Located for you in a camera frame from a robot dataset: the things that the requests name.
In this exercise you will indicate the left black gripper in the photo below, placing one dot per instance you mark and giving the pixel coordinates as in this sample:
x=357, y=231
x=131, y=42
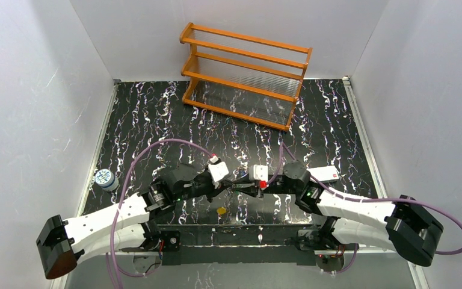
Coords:
x=215, y=183

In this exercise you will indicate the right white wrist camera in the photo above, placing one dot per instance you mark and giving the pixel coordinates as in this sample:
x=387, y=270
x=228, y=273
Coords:
x=259, y=174

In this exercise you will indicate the yellow key tag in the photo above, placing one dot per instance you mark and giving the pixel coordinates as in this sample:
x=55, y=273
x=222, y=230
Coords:
x=221, y=211

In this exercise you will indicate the white card box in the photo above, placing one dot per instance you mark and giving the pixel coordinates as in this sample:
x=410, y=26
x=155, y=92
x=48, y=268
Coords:
x=326, y=174

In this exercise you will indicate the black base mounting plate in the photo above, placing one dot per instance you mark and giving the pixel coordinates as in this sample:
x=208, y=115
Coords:
x=243, y=244

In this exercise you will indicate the silver metal keyring plate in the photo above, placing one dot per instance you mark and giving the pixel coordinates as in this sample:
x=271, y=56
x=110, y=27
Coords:
x=242, y=183

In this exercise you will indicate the blue white round tin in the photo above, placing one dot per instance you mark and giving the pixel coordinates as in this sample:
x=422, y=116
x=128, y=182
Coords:
x=106, y=180

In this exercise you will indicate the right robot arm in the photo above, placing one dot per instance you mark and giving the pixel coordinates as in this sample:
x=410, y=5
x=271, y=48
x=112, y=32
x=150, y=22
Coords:
x=401, y=226

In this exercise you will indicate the orange wooden rack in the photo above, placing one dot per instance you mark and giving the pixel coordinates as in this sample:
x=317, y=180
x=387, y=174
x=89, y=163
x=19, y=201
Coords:
x=245, y=77

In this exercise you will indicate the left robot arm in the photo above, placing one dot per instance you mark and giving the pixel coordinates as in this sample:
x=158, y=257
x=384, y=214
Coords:
x=63, y=244

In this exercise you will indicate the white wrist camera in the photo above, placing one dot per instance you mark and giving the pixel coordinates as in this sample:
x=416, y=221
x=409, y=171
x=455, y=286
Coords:
x=259, y=174
x=218, y=170

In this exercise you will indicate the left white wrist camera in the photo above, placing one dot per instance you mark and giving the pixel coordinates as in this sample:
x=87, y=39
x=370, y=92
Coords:
x=218, y=170

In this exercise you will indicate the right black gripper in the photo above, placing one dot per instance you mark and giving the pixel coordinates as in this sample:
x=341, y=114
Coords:
x=257, y=188

